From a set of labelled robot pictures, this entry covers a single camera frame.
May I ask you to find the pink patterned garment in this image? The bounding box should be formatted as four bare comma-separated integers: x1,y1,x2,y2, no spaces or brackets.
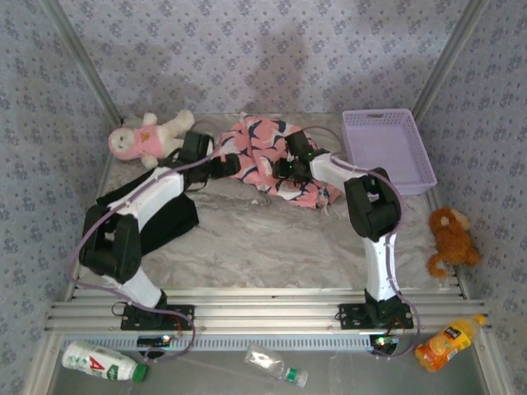
217,112,343,216

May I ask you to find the black garment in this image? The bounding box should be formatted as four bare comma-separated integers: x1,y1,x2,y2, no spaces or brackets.
96,167,201,257

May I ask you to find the white plush toy pink outfit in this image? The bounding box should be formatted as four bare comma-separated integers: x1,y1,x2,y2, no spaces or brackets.
108,109,196,170

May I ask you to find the lilac plastic basket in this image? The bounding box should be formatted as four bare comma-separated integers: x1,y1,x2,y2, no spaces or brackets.
341,108,438,197

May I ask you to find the brown plush toy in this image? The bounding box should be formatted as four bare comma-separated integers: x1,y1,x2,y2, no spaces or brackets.
427,207,482,279

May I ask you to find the clear empty plastic bottle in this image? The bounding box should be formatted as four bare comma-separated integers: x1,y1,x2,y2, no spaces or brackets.
245,344,309,388

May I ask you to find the orange juice bottle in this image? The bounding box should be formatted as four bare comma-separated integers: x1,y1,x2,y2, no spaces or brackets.
414,314,487,374

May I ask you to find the white bottle green cap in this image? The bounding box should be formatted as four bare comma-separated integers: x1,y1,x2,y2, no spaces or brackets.
61,340,149,383

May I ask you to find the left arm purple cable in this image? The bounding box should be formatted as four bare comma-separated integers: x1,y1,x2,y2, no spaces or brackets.
67,133,226,363

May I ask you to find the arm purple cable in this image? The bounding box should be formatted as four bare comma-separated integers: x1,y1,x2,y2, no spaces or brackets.
67,133,226,363
302,126,422,359

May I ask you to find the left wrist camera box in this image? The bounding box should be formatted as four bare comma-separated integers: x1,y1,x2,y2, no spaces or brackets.
180,130,216,160

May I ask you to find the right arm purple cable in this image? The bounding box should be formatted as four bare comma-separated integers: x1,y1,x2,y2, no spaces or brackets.
302,126,422,359

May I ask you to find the aluminium rail frame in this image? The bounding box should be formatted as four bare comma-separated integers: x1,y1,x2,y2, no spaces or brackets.
44,286,493,332

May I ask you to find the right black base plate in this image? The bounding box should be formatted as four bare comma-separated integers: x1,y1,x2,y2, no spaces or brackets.
338,303,414,330

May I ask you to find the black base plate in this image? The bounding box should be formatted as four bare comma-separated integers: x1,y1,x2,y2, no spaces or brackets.
120,304,195,332
338,303,414,330

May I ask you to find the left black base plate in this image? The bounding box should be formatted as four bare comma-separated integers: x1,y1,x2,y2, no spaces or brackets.
120,304,195,332

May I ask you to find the aluminium frame post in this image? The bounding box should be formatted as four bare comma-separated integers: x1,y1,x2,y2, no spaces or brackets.
40,0,124,124
411,0,491,120

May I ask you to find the grey slotted cable duct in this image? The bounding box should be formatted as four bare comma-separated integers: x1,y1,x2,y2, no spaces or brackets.
61,332,399,353

